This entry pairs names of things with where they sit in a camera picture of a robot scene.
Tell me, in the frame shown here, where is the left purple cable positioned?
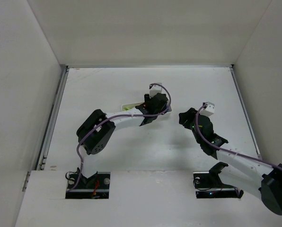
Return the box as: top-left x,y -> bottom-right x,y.
67,84 -> 172,192

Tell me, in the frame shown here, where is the white sorting tray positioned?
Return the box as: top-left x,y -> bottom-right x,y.
121,102 -> 172,116

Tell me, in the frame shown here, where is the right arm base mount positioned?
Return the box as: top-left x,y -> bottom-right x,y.
193,162 -> 244,199

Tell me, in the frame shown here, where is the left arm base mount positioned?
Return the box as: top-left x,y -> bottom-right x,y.
65,172 -> 111,200

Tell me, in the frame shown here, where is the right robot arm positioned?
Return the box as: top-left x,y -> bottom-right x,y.
178,103 -> 282,216

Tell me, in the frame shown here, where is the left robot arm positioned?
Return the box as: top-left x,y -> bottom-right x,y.
76,93 -> 171,178

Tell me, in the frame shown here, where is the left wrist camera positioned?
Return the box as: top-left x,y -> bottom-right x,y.
149,83 -> 162,98

